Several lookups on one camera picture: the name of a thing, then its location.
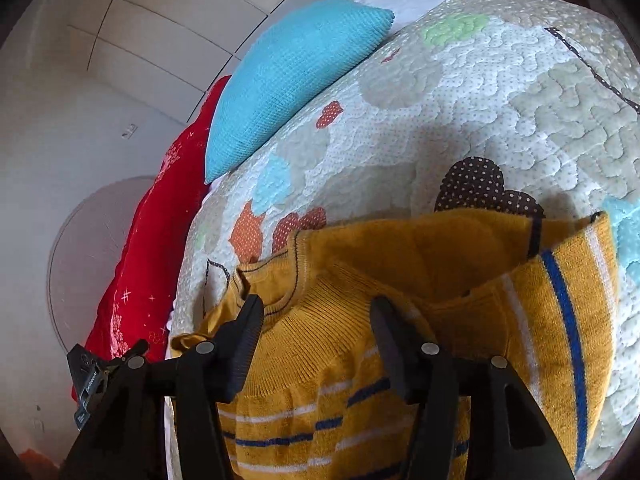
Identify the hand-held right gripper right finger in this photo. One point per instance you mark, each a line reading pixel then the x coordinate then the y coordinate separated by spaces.
pixel 386 327

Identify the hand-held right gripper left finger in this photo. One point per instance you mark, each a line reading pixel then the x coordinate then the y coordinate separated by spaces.
pixel 248 325

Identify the yellow striped knit sweater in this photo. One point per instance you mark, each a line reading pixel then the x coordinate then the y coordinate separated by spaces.
pixel 325 310

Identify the round grey floor mat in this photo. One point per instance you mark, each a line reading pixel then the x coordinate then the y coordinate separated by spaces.
pixel 90 260

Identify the red patterned blanket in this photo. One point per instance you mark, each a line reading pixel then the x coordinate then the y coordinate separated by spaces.
pixel 160 220

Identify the quilted patchwork bedspread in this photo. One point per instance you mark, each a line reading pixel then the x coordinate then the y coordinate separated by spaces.
pixel 450 110

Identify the blue knit pillow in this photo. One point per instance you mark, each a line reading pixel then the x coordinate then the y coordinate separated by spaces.
pixel 280 85

